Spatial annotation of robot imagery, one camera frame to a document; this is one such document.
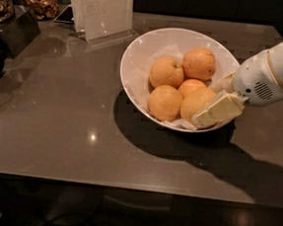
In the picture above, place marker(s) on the middle small orange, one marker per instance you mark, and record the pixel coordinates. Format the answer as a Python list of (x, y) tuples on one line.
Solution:
[(189, 86)]

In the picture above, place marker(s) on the white paper bowl liner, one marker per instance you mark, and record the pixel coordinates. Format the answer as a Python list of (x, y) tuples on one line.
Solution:
[(134, 71)]

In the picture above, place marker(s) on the container of dried fruit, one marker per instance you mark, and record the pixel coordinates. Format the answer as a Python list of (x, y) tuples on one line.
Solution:
[(40, 2)]

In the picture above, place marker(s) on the white oval bowl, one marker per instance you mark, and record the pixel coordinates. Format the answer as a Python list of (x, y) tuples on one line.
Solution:
[(187, 40)]

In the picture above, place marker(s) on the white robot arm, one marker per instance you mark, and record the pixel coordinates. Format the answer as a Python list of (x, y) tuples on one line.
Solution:
[(276, 56)]

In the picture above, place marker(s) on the clear acrylic sign holder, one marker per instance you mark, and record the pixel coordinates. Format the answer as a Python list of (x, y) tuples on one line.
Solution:
[(103, 21)]

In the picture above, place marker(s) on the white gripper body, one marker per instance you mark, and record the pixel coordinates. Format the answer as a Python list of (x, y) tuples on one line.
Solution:
[(257, 80)]

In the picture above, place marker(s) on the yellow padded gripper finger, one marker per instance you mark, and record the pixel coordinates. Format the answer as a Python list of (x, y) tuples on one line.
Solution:
[(225, 106), (224, 84)]

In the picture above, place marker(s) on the black box on left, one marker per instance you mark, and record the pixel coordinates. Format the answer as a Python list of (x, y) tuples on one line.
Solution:
[(16, 33)]

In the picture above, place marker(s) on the dark smartphone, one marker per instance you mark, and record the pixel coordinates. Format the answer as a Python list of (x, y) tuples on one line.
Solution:
[(65, 16)]

